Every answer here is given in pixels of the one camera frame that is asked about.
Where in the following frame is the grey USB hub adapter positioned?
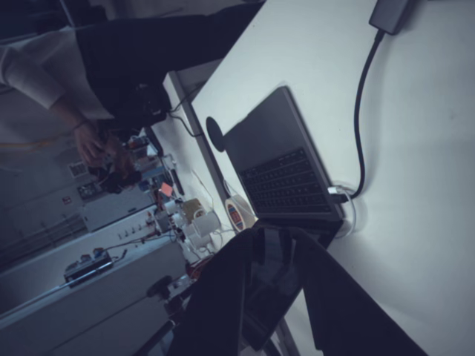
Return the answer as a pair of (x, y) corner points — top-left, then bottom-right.
(368, 0), (411, 37)

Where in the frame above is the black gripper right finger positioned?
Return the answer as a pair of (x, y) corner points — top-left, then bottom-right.
(291, 228), (430, 356)

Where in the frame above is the black smartphone on stand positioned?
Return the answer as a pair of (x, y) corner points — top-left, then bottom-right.
(243, 228), (306, 352)

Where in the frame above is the roll of printed tape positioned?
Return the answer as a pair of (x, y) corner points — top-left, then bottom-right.
(223, 195), (258, 234)

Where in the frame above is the operator left hand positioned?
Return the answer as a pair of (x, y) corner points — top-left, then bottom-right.
(75, 121), (108, 167)

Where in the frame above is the operator in white shirt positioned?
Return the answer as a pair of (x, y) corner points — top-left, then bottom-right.
(0, 1), (266, 129)

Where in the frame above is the electronics board assembly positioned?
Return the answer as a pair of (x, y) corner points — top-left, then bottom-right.
(63, 247), (116, 289)

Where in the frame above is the thin white cable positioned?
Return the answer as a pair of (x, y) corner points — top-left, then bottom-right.
(328, 179), (369, 238)

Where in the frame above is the white machine housing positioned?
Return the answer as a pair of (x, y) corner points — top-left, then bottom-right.
(80, 187), (159, 234)

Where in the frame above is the white mug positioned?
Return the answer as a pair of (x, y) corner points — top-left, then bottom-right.
(191, 209), (220, 238)

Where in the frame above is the operator right hand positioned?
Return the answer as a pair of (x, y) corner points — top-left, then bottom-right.
(105, 134), (131, 176)

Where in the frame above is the black leader arm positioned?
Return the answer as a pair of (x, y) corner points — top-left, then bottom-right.
(87, 162), (144, 196)

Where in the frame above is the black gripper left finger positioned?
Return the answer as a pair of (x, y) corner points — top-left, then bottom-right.
(173, 228), (261, 356)

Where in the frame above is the black laptop cable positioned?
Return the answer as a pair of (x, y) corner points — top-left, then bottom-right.
(328, 29), (387, 205)

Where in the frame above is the white workbench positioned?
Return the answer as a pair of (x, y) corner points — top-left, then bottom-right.
(0, 218), (194, 356)

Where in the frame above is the black round disc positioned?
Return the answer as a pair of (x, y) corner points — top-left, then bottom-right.
(205, 116), (228, 154)

